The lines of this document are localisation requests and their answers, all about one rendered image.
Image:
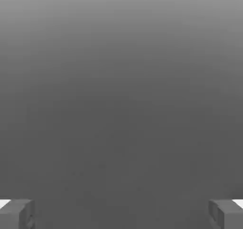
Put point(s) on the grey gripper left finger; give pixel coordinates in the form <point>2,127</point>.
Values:
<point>15,213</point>

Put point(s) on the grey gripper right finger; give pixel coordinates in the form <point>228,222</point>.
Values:
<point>227,213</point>

